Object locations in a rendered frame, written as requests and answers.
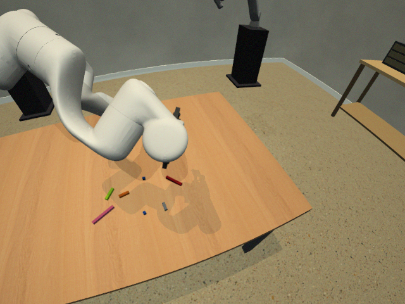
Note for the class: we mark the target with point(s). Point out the pink rod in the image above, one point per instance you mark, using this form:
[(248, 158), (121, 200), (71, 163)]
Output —
[(103, 214)]

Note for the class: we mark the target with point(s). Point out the lime green rod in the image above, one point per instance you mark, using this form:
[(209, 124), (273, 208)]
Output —
[(109, 194)]

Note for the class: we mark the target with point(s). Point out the orange rod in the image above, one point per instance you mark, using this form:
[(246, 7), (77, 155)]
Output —
[(123, 194)]

